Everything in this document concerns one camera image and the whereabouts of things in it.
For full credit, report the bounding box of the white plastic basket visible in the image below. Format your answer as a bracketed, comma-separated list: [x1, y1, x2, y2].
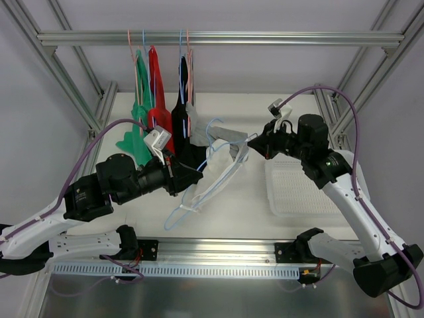
[264, 157, 343, 220]

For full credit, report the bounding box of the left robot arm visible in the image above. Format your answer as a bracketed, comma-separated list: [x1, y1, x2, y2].
[1, 154, 203, 276]

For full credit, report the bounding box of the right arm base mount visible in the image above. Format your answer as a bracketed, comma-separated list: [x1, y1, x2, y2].
[274, 227, 324, 264]

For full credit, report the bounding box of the white slotted cable duct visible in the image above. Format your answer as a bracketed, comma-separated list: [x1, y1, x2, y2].
[52, 262, 300, 280]

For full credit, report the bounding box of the green tank top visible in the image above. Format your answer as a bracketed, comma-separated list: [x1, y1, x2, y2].
[115, 49, 155, 166]

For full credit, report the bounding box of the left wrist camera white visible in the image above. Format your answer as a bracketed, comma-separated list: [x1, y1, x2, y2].
[144, 125, 172, 162]

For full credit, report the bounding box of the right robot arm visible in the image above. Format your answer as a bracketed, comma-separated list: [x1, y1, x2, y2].
[248, 114, 423, 297]

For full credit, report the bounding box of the red tank top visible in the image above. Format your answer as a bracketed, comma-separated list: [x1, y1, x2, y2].
[148, 46, 175, 154]

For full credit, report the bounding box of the white tank top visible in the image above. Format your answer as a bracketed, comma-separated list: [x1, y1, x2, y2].
[180, 139, 248, 213]

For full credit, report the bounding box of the grey tank top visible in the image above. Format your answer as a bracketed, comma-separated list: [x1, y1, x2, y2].
[185, 103, 248, 160]

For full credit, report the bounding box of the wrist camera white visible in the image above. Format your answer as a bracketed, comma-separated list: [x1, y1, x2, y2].
[268, 98, 293, 133]
[144, 125, 172, 162]

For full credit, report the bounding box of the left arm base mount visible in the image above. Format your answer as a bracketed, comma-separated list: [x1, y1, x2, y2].
[112, 225, 159, 261]

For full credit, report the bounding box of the aluminium hanging rail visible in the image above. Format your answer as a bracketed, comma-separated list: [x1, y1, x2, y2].
[37, 30, 405, 48]

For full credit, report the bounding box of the black tank top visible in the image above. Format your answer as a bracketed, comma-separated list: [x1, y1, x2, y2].
[171, 56, 206, 171]

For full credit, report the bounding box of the aluminium front rail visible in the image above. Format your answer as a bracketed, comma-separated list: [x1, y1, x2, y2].
[38, 234, 365, 263]

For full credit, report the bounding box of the blue hanger with red top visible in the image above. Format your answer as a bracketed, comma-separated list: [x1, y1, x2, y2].
[142, 29, 156, 128]

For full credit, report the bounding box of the pink hanger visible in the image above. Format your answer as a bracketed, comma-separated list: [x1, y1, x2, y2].
[127, 28, 146, 140]
[185, 28, 195, 136]

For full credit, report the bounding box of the blue hanger with black top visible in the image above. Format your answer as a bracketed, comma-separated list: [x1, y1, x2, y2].
[179, 30, 186, 139]

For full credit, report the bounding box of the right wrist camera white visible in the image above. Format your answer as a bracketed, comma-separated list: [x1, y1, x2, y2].
[268, 98, 293, 133]

